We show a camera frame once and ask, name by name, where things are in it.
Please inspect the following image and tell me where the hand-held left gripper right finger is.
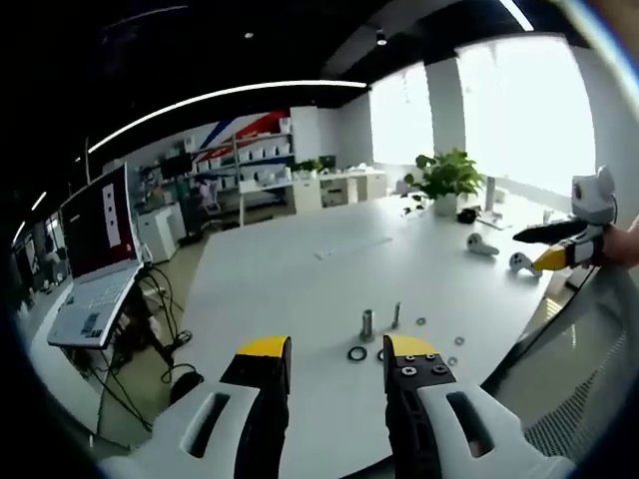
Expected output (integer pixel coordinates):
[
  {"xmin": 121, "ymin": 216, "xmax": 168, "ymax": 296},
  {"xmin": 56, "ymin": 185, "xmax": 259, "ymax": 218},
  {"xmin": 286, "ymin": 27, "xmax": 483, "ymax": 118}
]
[{"xmin": 381, "ymin": 333, "xmax": 576, "ymax": 479}]

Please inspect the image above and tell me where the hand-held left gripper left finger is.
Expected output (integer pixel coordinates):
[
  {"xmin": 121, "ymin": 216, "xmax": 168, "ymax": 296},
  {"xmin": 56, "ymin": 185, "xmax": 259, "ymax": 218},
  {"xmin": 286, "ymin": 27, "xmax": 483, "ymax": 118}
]
[{"xmin": 99, "ymin": 334, "xmax": 294, "ymax": 479}]

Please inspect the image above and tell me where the person's right hand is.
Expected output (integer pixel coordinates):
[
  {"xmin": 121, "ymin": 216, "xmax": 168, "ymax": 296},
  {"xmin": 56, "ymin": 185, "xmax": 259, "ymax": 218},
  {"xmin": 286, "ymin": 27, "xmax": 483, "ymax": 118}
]
[{"xmin": 602, "ymin": 214, "xmax": 639, "ymax": 265}]

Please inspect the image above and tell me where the white handheld controller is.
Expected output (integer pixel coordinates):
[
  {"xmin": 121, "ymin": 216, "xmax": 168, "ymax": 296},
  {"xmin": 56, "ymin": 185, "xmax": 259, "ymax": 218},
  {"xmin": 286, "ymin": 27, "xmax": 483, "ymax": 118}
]
[
  {"xmin": 507, "ymin": 250, "xmax": 543, "ymax": 278},
  {"xmin": 465, "ymin": 233, "xmax": 501, "ymax": 258}
]

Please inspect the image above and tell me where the grey mesh chair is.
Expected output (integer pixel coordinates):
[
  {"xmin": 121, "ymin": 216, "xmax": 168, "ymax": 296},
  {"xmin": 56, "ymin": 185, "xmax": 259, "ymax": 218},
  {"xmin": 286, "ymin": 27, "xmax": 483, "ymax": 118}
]
[{"xmin": 477, "ymin": 261, "xmax": 639, "ymax": 463}]

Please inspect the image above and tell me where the green potted plant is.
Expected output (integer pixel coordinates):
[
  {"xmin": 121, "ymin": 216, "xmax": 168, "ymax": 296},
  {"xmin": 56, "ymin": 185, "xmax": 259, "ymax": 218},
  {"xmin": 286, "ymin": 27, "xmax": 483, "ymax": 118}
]
[{"xmin": 402, "ymin": 148, "xmax": 486, "ymax": 218}]

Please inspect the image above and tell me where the metal cylinder sleeve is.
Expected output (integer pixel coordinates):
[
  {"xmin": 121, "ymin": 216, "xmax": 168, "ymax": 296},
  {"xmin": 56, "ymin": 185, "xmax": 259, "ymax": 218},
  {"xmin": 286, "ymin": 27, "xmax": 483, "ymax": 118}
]
[{"xmin": 359, "ymin": 308, "xmax": 377, "ymax": 343}]

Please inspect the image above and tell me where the white small cabinet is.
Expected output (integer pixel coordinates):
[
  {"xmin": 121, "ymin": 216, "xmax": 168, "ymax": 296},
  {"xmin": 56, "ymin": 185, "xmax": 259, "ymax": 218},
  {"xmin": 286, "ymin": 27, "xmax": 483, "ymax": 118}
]
[{"xmin": 136, "ymin": 203, "xmax": 187, "ymax": 265}]

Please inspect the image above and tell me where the white low cabinet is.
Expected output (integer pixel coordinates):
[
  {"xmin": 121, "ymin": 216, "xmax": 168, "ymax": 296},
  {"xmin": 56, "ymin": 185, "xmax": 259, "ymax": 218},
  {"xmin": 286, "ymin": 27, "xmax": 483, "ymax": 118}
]
[{"xmin": 293, "ymin": 168, "xmax": 389, "ymax": 216}]

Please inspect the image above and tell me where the white open laptop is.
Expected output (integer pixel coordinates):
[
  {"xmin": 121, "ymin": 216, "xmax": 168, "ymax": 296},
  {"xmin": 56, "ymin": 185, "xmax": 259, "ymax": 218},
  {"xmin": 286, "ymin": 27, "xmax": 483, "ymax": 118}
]
[{"xmin": 46, "ymin": 162, "xmax": 147, "ymax": 350}]

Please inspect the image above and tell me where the storage shelf with white boxes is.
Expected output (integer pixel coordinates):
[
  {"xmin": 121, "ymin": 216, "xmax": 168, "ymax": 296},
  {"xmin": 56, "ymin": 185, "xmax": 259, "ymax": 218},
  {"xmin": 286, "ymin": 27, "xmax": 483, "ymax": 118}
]
[{"xmin": 188, "ymin": 118, "xmax": 297, "ymax": 227}]

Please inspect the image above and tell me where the long ceiling light strip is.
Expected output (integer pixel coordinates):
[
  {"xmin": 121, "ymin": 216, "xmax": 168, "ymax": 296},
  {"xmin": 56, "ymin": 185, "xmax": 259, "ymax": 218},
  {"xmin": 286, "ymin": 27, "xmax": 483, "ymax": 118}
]
[{"xmin": 86, "ymin": 79, "xmax": 369, "ymax": 155}]

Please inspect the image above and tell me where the bundle of black cables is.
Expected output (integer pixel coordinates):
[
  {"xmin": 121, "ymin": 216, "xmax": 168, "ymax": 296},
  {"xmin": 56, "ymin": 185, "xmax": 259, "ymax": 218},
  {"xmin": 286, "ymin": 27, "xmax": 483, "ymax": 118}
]
[{"xmin": 89, "ymin": 262, "xmax": 206, "ymax": 433}]

